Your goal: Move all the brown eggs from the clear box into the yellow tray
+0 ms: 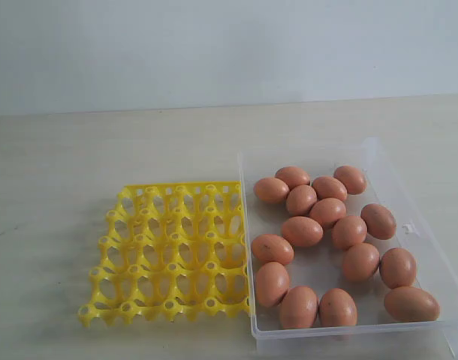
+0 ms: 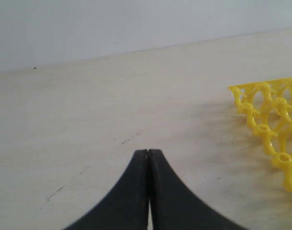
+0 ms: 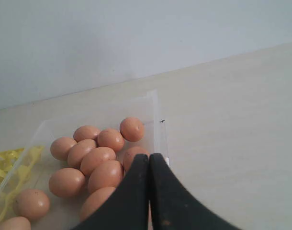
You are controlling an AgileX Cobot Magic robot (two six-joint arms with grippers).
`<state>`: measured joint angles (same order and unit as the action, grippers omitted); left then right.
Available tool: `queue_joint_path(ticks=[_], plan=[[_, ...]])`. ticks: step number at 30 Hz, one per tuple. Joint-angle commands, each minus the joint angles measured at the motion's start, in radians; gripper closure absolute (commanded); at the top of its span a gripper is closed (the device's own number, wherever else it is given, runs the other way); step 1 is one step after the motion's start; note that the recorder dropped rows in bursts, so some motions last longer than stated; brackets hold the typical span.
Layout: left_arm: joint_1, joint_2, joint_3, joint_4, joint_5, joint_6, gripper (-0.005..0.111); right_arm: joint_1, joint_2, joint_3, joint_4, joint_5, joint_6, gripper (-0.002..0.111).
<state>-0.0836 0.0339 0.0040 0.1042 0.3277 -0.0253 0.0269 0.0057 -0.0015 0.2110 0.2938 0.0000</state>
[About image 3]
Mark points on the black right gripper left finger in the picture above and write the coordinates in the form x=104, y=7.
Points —
x=127, y=207

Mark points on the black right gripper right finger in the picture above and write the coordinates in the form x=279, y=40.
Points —
x=173, y=207

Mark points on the brown egg three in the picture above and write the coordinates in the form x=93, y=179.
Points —
x=96, y=157

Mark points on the brown egg two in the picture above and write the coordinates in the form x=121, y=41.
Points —
x=111, y=138

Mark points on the brown egg one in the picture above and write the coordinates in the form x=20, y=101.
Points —
x=132, y=129

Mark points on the brown egg eleven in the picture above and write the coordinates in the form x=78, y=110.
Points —
x=94, y=201

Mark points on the brown egg nine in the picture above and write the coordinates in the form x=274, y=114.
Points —
x=107, y=174

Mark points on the brown egg eight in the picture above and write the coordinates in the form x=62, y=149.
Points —
x=130, y=154

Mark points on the clear plastic container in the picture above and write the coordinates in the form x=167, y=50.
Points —
x=64, y=212

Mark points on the brown egg ten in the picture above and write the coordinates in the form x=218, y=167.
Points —
x=66, y=182

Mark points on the brown egg seven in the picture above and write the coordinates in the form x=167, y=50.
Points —
x=78, y=151

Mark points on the brown egg five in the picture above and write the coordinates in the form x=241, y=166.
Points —
x=86, y=132

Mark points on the brown egg six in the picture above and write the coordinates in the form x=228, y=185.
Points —
x=60, y=147

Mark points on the brown egg twelve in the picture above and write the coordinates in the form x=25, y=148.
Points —
x=32, y=204

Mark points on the brown egg thirteen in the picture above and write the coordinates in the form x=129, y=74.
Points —
x=16, y=223

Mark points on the yellow plastic egg tray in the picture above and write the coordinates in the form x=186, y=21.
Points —
x=15, y=170

